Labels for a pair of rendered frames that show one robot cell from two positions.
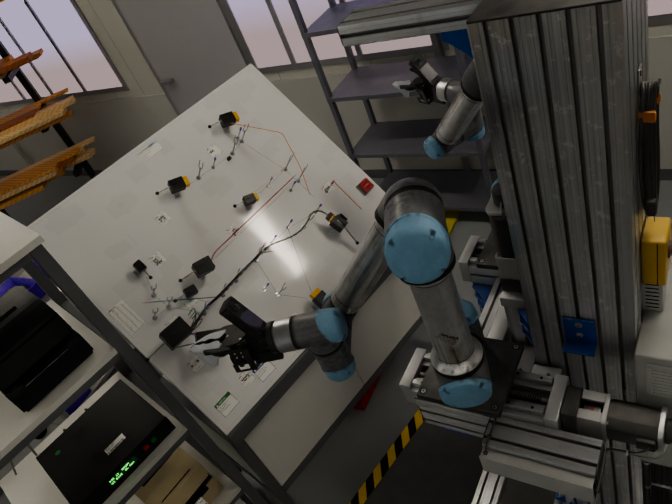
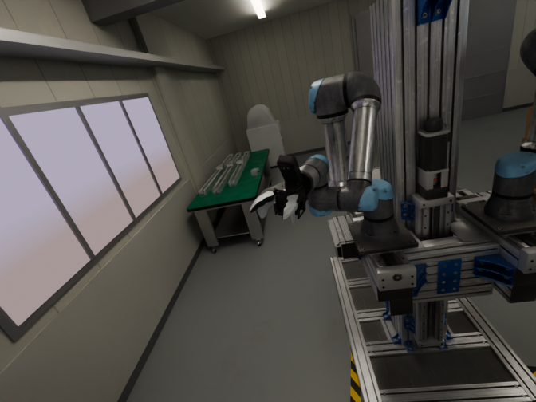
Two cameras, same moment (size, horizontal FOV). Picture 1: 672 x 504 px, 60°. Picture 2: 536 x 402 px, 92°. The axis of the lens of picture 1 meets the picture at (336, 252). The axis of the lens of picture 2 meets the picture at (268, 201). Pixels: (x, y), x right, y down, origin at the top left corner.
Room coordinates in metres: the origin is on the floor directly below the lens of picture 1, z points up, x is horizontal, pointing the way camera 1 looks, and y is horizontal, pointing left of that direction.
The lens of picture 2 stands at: (2.19, -0.02, 1.84)
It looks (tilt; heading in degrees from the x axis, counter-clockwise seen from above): 24 degrees down; 236
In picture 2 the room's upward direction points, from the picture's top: 15 degrees counter-clockwise
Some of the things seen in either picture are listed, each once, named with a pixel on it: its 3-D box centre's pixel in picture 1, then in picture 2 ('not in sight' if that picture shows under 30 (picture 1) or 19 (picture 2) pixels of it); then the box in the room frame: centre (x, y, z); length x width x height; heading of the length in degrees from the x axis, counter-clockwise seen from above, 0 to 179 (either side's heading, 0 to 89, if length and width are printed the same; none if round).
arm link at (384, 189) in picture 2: not in sight; (375, 197); (1.32, -0.54, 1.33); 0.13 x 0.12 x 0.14; 110
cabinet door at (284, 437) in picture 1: (306, 406); not in sight; (1.57, 0.37, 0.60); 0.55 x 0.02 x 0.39; 123
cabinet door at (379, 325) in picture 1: (387, 312); not in sight; (1.86, -0.09, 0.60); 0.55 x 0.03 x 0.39; 123
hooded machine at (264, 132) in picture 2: not in sight; (266, 136); (-1.63, -4.98, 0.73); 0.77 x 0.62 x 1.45; 136
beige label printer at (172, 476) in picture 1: (169, 481); not in sight; (1.38, 0.90, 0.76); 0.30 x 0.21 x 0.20; 36
